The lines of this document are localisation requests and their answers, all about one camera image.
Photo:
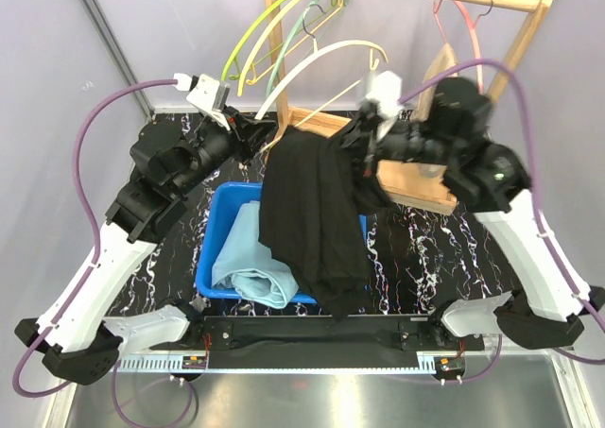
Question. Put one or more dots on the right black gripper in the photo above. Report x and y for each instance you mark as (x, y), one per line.
(379, 145)

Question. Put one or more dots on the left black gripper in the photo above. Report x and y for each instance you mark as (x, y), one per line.
(246, 134)

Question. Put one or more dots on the green plastic hanger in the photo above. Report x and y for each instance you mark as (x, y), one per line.
(264, 26)

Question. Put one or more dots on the black trousers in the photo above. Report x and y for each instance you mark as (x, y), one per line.
(304, 159)
(340, 293)

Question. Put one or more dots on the light blue trousers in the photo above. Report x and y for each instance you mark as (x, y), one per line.
(247, 266)

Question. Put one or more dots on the mint green hanger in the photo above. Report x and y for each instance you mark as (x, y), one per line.
(313, 15)

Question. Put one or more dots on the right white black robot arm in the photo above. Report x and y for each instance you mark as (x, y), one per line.
(490, 180)

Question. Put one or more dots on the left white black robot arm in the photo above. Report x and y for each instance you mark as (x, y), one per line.
(78, 341)

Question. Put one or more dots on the wooden clothes rack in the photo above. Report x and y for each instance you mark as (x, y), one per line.
(405, 183)

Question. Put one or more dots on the blue plastic bin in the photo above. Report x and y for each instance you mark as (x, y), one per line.
(217, 229)

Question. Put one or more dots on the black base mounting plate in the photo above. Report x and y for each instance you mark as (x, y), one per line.
(380, 345)

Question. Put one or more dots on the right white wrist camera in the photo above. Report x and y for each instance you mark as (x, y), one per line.
(384, 90)

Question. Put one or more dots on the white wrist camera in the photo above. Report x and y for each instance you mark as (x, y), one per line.
(384, 90)
(206, 94)

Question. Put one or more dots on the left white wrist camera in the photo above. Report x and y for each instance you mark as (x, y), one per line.
(206, 94)

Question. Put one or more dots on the aluminium rail frame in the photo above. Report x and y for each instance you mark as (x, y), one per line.
(189, 363)

